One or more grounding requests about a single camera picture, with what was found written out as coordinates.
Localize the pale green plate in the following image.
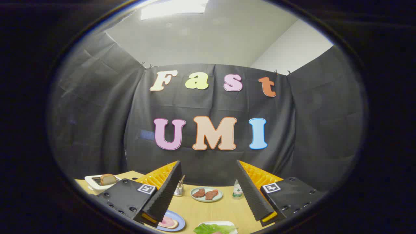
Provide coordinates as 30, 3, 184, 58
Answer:
190, 187, 223, 202

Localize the white plate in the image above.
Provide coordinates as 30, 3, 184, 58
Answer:
198, 221, 238, 234

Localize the bread slice under ham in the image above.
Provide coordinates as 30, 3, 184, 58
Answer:
158, 216, 179, 229

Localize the clear plastic water bottle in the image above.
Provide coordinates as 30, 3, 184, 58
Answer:
232, 179, 243, 198

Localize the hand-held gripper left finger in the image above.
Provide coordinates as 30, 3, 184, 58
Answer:
88, 160, 183, 228

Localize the plain bread slice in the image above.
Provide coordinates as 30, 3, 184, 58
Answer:
100, 174, 117, 186

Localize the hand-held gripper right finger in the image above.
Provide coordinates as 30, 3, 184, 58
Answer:
236, 160, 326, 227

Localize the white toaster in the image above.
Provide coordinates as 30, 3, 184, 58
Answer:
84, 175, 121, 191

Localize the blue plate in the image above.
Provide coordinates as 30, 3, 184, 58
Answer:
153, 210, 186, 232

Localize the green lettuce leaf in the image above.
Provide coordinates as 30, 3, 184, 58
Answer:
194, 223, 237, 234

